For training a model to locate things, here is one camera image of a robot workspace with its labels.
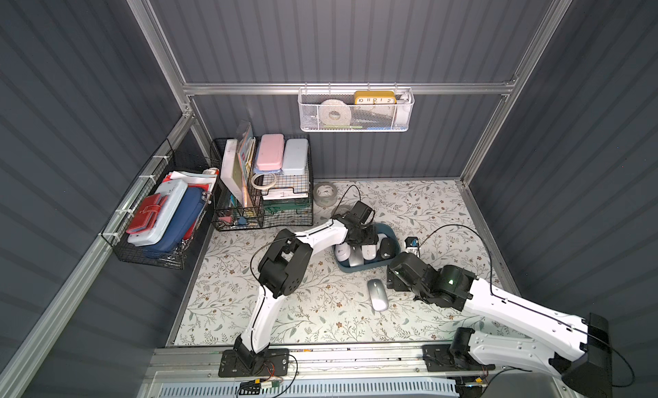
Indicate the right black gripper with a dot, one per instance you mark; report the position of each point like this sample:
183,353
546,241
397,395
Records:
403,268

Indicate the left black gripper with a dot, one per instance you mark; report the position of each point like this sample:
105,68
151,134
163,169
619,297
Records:
367,235

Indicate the black computer mouse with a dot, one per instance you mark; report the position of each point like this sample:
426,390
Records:
387,249

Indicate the teal plastic storage box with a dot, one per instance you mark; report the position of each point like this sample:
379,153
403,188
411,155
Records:
381,228

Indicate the silver grey computer mouse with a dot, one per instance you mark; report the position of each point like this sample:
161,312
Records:
378,295

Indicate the white round computer mouse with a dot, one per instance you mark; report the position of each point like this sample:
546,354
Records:
369,252

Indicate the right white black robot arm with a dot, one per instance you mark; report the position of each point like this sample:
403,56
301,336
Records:
573,349

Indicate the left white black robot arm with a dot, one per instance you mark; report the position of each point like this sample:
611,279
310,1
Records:
283,267

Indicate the clear tape roll rear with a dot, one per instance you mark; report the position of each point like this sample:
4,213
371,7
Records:
325,194

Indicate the light blue pencil case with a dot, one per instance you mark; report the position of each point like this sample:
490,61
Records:
295,157

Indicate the white tape roll in basket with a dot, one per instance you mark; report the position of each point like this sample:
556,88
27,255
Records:
335,113

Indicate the pink pencil case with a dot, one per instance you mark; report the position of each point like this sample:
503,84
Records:
271,153

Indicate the yellow digital clock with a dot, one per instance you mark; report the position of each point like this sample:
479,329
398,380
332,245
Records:
374,97

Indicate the upright books and folders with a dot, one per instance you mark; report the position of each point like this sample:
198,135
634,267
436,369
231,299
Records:
236,164

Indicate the dark blue pouch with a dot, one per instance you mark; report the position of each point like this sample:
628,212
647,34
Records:
183,220

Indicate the white flat case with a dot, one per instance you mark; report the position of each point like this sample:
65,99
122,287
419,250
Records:
174,190

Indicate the red wallet pouch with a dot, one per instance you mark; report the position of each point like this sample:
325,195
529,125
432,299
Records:
147,214

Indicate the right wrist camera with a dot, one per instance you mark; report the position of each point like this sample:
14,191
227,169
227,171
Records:
412,246

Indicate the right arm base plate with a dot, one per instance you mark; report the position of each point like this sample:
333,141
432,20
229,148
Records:
444,358

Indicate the black wire desk organizer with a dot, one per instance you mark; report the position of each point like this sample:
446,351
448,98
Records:
278,200

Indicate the white wire wall basket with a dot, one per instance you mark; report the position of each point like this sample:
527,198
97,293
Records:
393,118

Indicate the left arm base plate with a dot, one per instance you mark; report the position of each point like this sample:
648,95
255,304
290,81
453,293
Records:
273,362

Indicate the black wire side basket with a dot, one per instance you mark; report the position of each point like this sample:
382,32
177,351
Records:
173,164

